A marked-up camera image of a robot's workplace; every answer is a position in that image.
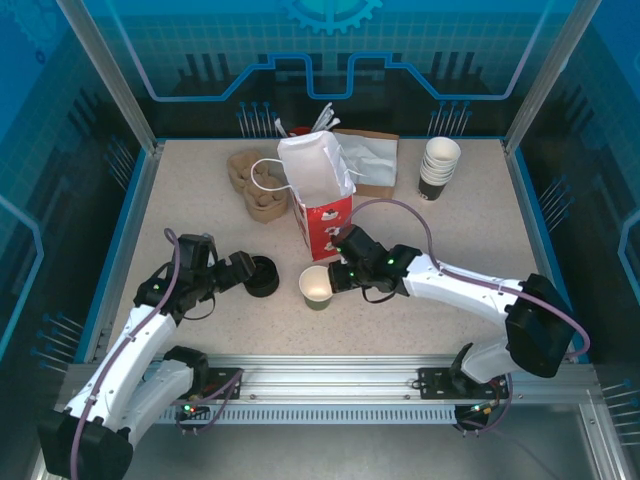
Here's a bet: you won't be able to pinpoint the red and white paper bag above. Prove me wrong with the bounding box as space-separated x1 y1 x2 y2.
251 130 362 262

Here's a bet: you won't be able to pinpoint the dark green paper cup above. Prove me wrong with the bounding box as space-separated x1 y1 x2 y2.
298 265 335 311

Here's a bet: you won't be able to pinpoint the brown pulp cup carrier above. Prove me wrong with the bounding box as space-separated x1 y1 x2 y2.
227 149 290 214

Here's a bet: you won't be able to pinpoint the brown cardboard napkin box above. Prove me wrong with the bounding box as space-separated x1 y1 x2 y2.
332 128 400 199

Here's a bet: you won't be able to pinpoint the stack of black cup lids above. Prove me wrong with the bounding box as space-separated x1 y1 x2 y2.
243 254 280 297

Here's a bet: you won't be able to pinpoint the white paper napkins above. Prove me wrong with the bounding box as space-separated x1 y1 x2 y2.
333 132 399 184

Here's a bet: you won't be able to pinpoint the stack of paper cups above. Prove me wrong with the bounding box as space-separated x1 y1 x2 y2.
418 135 461 202

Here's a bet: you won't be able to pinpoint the small circuit board with LEDs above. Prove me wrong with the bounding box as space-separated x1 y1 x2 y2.
457 399 501 424
177 399 211 422

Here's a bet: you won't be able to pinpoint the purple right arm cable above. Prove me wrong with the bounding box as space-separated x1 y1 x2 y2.
344 198 591 359

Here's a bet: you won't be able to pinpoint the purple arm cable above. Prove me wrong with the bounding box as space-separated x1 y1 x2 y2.
72 227 245 479
344 198 591 359

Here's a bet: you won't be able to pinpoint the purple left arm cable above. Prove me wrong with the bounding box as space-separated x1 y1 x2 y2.
72 227 245 479

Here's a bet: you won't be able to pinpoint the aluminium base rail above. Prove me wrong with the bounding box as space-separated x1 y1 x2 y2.
64 353 601 401

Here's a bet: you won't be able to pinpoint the white slotted cable duct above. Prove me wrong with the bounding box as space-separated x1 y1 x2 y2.
154 403 459 426

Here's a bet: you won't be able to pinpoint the aluminium frame post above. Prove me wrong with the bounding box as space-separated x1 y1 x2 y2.
54 0 167 157
502 0 591 157

